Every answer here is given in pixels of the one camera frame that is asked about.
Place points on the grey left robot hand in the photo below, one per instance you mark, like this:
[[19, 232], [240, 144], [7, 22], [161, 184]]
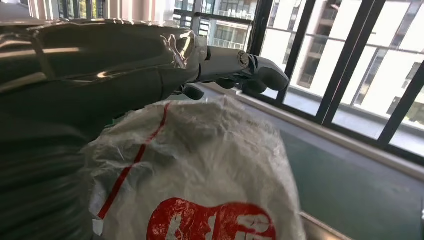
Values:
[[99, 66]]

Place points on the black window frame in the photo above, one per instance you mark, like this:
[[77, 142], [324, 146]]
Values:
[[346, 66]]

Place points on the white package with red logo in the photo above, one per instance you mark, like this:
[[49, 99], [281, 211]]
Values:
[[205, 159]]

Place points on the green conveyor belt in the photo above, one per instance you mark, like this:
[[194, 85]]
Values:
[[351, 192]]

